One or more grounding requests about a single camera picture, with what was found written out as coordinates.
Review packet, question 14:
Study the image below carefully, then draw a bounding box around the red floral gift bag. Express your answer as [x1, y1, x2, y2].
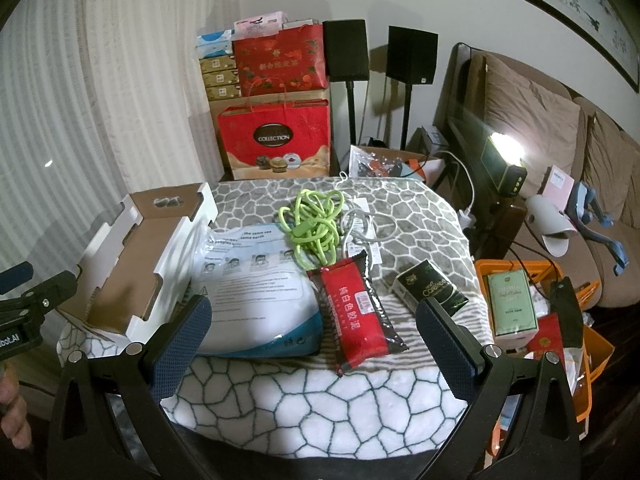
[234, 24, 330, 97]

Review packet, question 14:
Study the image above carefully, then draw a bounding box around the lit camping lantern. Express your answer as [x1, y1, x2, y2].
[479, 131, 529, 199]

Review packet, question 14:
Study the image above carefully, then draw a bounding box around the grey white patterned blanket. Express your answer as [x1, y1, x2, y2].
[56, 175, 482, 447]

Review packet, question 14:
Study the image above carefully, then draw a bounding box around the black electronic box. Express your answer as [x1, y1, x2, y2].
[417, 126, 452, 159]

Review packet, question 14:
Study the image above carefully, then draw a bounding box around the pink flat box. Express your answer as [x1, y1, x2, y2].
[542, 165, 579, 207]

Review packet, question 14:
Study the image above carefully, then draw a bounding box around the white cardboard box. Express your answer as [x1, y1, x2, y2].
[60, 182, 218, 350]

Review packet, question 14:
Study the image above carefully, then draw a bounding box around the black coffee box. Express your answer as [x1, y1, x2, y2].
[391, 260, 471, 319]

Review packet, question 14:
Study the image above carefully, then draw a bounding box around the open cardboard box with clutter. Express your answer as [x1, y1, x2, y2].
[348, 144, 444, 182]

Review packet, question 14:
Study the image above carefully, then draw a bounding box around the white cable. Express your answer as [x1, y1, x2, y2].
[334, 171, 397, 257]

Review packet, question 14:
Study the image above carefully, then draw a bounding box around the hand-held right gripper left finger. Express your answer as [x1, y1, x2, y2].
[47, 294, 213, 480]

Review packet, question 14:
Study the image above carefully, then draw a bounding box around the green cable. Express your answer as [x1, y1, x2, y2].
[277, 187, 347, 267]

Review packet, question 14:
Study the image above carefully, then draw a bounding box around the clear bag of face masks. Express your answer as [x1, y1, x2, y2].
[192, 219, 323, 359]

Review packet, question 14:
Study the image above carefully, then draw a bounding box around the blue tissue pack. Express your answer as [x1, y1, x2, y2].
[196, 30, 236, 59]

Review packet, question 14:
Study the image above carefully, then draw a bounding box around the orange plastic basket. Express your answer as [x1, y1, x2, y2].
[474, 259, 616, 447]

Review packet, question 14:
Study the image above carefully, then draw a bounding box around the black speaker stand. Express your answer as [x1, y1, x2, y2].
[400, 82, 414, 151]
[345, 80, 359, 147]

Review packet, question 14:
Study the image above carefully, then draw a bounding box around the brown sofa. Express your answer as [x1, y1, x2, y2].
[434, 41, 640, 312]

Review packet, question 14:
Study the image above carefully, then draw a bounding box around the red chocolate gift bag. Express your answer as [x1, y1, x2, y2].
[217, 97, 332, 181]

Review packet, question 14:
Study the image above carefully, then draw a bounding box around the brown sofa cushion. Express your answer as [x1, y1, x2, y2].
[481, 52, 589, 202]
[582, 110, 640, 222]

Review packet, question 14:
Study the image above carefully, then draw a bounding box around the black speaker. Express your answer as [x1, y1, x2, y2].
[322, 19, 371, 83]
[387, 26, 439, 84]

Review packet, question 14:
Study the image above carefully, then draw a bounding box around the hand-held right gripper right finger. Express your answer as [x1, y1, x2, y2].
[416, 298, 583, 480]

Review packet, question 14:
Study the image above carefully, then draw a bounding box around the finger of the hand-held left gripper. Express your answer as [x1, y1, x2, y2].
[0, 270, 80, 317]
[0, 262, 35, 295]

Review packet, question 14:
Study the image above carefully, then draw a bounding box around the red snack packet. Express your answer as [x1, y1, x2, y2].
[306, 252, 409, 377]

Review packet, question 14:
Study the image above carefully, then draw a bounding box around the white curtain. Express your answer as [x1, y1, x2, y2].
[0, 0, 222, 313]

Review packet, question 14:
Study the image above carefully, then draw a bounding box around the person's left hand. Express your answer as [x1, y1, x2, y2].
[0, 376, 32, 451]

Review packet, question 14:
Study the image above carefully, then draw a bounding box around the red envelope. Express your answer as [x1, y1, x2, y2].
[525, 312, 567, 362]

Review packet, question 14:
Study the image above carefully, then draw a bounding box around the green tea box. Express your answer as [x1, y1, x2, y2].
[487, 269, 541, 339]

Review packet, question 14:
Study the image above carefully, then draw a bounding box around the blue plastic tool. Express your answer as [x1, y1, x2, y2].
[570, 180, 631, 269]

